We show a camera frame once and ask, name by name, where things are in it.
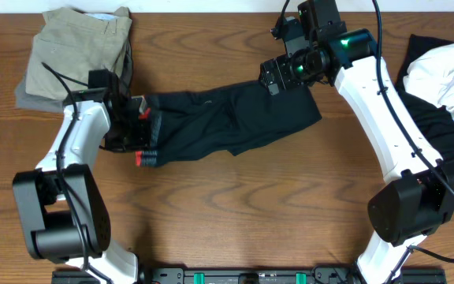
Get black leggings red waistband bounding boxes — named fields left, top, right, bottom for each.
left=136, top=81, right=322, bottom=167

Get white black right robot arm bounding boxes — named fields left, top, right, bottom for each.
left=259, top=24, right=454, bottom=283

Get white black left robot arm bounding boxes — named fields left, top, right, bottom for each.
left=13, top=88, right=148, bottom=283

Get folded khaki pants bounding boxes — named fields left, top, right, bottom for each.
left=25, top=6, right=132, bottom=100

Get white crumpled shirt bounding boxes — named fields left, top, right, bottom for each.
left=403, top=43, right=454, bottom=121

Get black garment with logo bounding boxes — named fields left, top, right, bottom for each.
left=394, top=34, right=454, bottom=161

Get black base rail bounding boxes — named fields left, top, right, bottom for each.
left=51, top=266, right=447, bottom=284

